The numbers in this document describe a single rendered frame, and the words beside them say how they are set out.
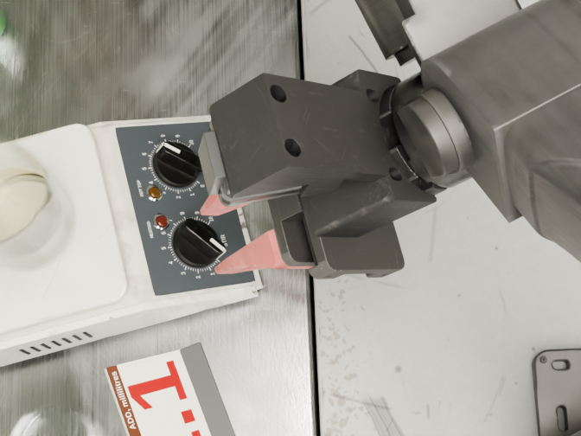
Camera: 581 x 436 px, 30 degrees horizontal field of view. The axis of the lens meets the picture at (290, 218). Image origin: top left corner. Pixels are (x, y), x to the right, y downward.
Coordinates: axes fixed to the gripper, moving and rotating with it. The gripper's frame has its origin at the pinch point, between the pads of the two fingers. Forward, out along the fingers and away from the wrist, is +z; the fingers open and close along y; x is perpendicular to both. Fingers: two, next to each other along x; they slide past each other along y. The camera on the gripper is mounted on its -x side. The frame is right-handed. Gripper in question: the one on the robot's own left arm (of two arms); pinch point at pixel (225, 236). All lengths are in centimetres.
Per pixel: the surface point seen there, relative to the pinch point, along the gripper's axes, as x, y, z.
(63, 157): -2.0, -8.9, 10.0
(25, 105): 2.4, -16.8, 18.4
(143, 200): 2.4, -5.6, 8.5
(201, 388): 7.0, 6.4, 11.9
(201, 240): 4.3, -2.0, 6.1
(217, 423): 7.3, 8.9, 11.6
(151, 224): 2.6, -3.9, 8.4
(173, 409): 4.7, 7.4, 12.6
